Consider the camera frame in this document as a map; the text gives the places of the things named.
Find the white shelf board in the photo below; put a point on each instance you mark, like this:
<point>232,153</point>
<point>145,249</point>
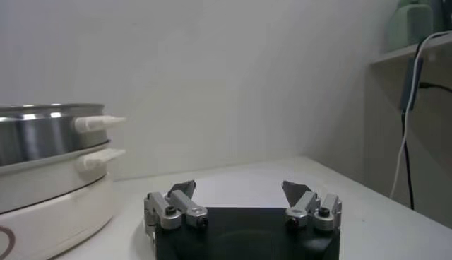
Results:
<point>395,54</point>

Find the white round plate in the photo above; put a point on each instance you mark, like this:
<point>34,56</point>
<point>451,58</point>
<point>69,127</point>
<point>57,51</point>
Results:
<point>243,190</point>

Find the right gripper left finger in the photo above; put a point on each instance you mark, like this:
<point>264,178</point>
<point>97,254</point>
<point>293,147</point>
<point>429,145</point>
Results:
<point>183,208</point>

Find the white electric cooker base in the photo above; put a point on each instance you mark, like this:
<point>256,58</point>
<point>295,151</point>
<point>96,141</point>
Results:
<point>53,212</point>

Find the stainless steel steamer basket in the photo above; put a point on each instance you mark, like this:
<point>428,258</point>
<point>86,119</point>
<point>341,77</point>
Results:
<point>42,134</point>

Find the pale green box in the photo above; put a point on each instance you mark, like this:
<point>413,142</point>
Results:
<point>409,24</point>

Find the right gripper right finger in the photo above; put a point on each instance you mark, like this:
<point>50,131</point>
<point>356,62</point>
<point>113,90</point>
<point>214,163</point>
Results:
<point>307,208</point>

